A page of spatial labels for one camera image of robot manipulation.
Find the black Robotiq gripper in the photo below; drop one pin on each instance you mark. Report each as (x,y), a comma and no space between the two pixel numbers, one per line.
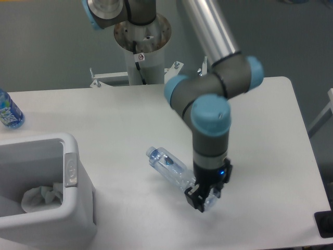
(198,196)

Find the clear plastic bottle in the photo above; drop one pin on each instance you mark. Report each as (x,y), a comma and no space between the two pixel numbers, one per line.
(174,170)

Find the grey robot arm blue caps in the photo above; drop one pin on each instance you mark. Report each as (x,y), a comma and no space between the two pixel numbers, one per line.
(201,102)

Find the white plastic trash can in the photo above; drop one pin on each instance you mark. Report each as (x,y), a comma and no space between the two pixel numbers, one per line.
(45,160)

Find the black clamp at table edge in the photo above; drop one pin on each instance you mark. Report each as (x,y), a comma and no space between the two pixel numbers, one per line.
(324,223)

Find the white tissue in bin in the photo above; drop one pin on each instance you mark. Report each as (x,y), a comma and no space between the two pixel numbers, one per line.
(42,198)

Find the blue labelled water bottle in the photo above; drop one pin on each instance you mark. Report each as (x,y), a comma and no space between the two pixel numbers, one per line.
(11,115)

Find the white right base bracket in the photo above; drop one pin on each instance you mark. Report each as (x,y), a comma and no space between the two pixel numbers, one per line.
(204,67)

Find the white base bracket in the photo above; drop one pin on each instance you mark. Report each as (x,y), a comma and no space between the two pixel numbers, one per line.
(204,67)
(172,71)
(108,79)

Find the white middle base bracket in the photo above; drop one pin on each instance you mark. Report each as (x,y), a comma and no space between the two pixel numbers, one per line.
(172,71)

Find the white frame at right edge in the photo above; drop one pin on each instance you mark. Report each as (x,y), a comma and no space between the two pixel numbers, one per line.
(322,117)

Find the white left base bracket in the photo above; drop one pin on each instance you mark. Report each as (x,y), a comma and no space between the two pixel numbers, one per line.
(108,79)

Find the white robot pedestal with flange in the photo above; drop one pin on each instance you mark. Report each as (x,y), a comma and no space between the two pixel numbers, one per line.
(144,48)

